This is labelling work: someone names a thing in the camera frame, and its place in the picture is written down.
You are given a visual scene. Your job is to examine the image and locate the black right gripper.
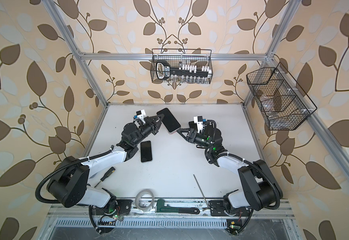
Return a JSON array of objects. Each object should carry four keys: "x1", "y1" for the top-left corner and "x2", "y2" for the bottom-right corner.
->
[{"x1": 177, "y1": 129, "x2": 213, "y2": 151}]

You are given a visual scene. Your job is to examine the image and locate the black phone case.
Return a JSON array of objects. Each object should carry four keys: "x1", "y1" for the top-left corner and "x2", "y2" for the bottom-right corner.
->
[{"x1": 204, "y1": 120, "x2": 216, "y2": 136}]

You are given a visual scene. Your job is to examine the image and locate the black phone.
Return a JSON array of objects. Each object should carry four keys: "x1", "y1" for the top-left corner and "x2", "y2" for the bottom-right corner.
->
[
  {"x1": 188, "y1": 121, "x2": 197, "y2": 131},
  {"x1": 140, "y1": 141, "x2": 153, "y2": 163}
]

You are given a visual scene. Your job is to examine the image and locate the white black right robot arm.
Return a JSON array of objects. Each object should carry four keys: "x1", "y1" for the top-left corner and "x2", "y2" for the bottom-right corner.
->
[{"x1": 176, "y1": 119, "x2": 283, "y2": 236}]

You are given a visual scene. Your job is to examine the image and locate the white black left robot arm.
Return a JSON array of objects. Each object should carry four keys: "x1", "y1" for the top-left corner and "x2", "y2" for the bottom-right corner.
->
[{"x1": 35, "y1": 111, "x2": 164, "y2": 235}]

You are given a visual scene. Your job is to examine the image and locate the thin metal rod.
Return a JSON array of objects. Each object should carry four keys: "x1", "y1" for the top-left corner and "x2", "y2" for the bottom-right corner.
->
[{"x1": 193, "y1": 174, "x2": 210, "y2": 211}]

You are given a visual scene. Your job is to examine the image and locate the black socket set holder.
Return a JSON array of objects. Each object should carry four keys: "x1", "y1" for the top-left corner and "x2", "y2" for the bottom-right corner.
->
[{"x1": 151, "y1": 60, "x2": 213, "y2": 82}]

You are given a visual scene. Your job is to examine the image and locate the clear tape roll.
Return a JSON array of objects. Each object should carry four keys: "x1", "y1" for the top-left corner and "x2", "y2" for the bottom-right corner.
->
[{"x1": 134, "y1": 189, "x2": 155, "y2": 214}]

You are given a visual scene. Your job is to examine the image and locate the green black pipe wrench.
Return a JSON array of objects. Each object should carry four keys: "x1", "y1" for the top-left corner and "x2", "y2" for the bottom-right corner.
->
[{"x1": 156, "y1": 199, "x2": 200, "y2": 215}]

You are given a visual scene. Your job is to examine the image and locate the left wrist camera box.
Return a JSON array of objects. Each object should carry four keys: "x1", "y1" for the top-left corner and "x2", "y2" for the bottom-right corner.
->
[{"x1": 134, "y1": 110, "x2": 147, "y2": 121}]

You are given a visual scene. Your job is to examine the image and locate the black wire basket back wall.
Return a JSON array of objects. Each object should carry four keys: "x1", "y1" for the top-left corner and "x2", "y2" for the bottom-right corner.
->
[{"x1": 150, "y1": 48, "x2": 213, "y2": 85}]

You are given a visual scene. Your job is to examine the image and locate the black wire basket wall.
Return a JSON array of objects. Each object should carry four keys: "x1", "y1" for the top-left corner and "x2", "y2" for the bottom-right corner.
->
[
  {"x1": 246, "y1": 63, "x2": 317, "y2": 131},
  {"x1": 150, "y1": 48, "x2": 213, "y2": 85}
]

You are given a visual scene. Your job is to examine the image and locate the black wire basket right wall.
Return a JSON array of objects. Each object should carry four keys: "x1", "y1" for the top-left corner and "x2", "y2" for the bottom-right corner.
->
[{"x1": 246, "y1": 63, "x2": 317, "y2": 131}]

